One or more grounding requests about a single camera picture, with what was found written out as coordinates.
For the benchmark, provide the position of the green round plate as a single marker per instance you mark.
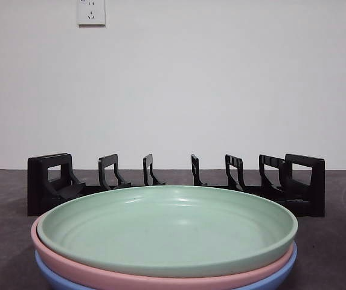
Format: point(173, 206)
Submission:
point(160, 229)

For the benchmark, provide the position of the pink round plate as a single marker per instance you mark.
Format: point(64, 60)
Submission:
point(70, 266)

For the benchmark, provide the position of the blue round plate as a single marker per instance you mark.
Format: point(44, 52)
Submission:
point(67, 283)

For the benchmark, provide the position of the black plate rack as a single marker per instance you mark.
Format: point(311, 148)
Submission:
point(37, 196)

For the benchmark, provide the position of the white wall socket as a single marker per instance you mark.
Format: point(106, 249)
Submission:
point(91, 12)

